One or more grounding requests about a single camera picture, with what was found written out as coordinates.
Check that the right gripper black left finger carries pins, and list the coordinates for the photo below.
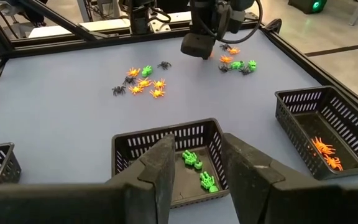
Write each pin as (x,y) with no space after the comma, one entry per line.
(148,199)

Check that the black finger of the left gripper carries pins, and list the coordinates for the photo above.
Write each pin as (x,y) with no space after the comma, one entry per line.
(197,45)

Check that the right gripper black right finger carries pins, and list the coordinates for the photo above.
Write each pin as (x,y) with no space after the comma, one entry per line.
(259,199)

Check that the black plastic spider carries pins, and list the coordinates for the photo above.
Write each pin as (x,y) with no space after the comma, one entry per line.
(245,71)
(118,90)
(225,46)
(164,65)
(129,81)
(224,68)

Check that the black slotted plastic basket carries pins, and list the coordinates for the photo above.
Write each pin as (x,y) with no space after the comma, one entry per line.
(11,169)
(186,186)
(322,124)

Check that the black computer green lit fans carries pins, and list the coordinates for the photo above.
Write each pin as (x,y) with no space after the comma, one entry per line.
(306,4)

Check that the black clamp on frame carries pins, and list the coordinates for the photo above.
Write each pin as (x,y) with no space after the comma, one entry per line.
(273,25)

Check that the black aluminium rig frame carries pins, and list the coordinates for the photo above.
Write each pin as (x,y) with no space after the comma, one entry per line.
(73,46)

